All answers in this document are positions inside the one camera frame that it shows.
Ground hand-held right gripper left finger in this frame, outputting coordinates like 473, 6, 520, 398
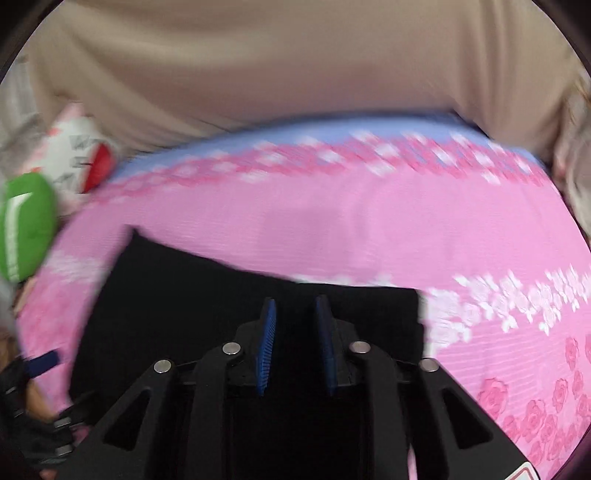
55, 298, 278, 480

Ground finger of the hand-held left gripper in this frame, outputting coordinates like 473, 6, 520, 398
27, 351, 62, 377

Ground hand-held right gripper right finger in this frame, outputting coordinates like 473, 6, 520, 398
314, 294, 532, 480

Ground black pants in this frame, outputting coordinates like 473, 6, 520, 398
69, 225, 426, 480

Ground pink rose print bedsheet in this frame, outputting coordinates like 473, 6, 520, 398
14, 111, 591, 480

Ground green plush toy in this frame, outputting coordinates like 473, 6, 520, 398
0, 172, 58, 283

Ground white cartoon face pillow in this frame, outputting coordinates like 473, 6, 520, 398
28, 104, 118, 213

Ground beige quilt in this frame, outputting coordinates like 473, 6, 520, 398
28, 0, 587, 158

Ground pale floral blanket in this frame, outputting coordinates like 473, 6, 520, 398
551, 78, 591, 250

